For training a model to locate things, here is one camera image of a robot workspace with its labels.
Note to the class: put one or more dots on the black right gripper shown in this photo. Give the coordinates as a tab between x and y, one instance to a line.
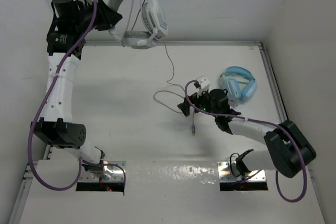
195	99

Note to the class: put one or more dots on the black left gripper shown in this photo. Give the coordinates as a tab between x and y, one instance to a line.
106	17

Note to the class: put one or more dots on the white grey headphones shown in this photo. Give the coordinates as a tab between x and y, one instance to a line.
153	18

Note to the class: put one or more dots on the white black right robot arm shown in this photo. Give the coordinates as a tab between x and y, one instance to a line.
287	148

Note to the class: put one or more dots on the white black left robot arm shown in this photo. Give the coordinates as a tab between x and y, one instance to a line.
54	125

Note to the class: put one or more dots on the light blue headphones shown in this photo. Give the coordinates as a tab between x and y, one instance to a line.
240	84

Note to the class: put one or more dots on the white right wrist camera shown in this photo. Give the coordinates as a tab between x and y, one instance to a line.
202	85

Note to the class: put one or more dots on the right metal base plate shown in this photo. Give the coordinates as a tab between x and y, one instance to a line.
228	173

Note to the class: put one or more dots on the metal base plate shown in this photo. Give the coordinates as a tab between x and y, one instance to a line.
228	173
112	172

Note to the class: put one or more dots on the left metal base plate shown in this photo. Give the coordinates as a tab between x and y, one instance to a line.
112	172

